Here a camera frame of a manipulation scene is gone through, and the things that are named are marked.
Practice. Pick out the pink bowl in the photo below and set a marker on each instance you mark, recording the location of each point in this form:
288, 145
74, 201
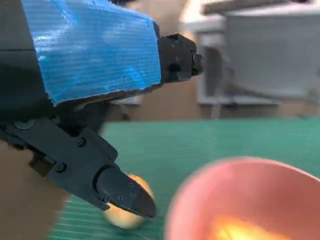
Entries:
225, 187

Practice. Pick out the rectangular toy bread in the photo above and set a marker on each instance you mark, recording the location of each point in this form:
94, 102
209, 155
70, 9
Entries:
237, 230

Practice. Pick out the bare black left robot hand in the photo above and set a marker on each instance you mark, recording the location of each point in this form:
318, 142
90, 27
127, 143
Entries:
95, 50

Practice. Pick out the green cutting mat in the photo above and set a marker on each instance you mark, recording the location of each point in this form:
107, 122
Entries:
175, 145

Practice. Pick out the round toy bread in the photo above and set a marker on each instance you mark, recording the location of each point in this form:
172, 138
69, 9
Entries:
125, 220

